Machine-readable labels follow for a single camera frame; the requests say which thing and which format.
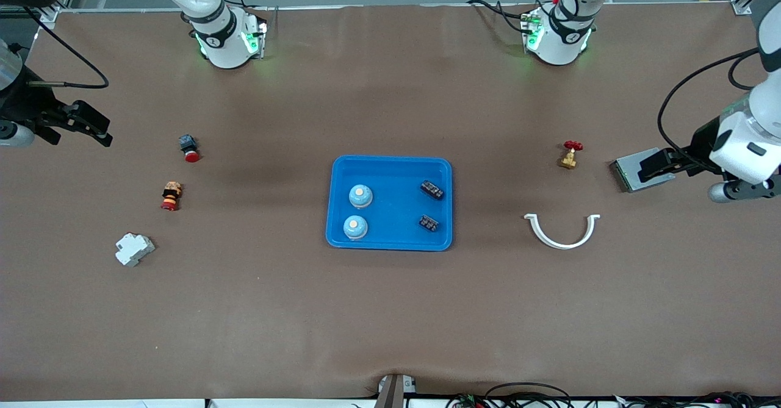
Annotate blue bell with cream button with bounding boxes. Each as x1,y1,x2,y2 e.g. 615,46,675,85
348,184,374,209
343,215,369,240

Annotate blue plastic tray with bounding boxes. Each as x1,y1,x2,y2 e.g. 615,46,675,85
325,155,453,252

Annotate grey metal box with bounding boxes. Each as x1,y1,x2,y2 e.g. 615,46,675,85
609,147,676,193

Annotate black red-capped push button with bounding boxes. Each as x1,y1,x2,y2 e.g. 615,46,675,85
178,134,201,163

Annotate white circuit breaker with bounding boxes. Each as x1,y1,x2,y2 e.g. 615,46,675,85
115,232,156,268

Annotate brown table mat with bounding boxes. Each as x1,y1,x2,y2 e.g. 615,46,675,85
0,2,781,401

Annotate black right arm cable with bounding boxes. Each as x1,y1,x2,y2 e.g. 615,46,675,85
23,7,110,89

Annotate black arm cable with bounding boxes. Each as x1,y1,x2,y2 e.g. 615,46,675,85
23,7,110,89
658,48,760,152

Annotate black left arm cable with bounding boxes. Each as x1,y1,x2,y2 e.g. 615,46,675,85
658,48,760,152

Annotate short black cable loop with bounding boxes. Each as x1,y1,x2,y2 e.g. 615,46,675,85
728,59,757,90

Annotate brass valve with red handle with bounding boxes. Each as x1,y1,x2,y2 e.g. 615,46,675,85
558,140,584,170

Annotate red yellow emergency stop switch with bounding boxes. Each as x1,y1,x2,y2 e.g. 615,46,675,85
160,181,184,212

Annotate white curved plastic bracket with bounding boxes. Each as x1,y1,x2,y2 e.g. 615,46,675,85
524,213,602,250

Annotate black base cables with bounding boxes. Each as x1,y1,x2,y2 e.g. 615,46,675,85
467,0,531,34

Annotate tangled black cables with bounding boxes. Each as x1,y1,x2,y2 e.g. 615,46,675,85
613,392,781,408

